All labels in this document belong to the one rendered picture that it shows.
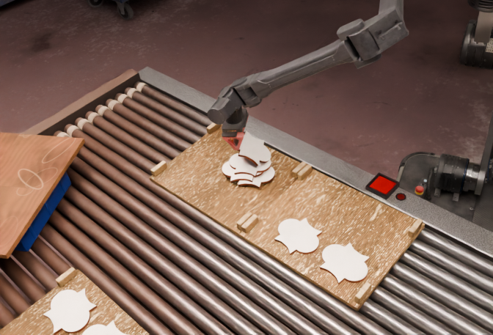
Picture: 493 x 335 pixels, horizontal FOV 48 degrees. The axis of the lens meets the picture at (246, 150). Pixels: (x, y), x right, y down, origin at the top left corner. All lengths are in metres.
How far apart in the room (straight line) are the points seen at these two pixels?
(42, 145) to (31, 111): 2.18
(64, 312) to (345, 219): 0.83
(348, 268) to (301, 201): 0.29
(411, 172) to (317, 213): 1.21
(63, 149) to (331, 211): 0.91
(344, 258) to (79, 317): 0.73
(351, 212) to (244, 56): 2.65
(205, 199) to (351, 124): 1.85
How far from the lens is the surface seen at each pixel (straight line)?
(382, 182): 1.78
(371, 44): 1.41
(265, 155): 1.78
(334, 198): 1.71
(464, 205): 2.68
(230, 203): 1.73
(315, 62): 1.46
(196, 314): 1.52
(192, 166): 1.87
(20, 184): 1.88
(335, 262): 1.55
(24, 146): 2.02
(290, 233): 1.61
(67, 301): 1.63
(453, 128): 3.49
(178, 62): 4.24
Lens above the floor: 2.19
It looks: 41 degrees down
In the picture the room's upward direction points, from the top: 8 degrees counter-clockwise
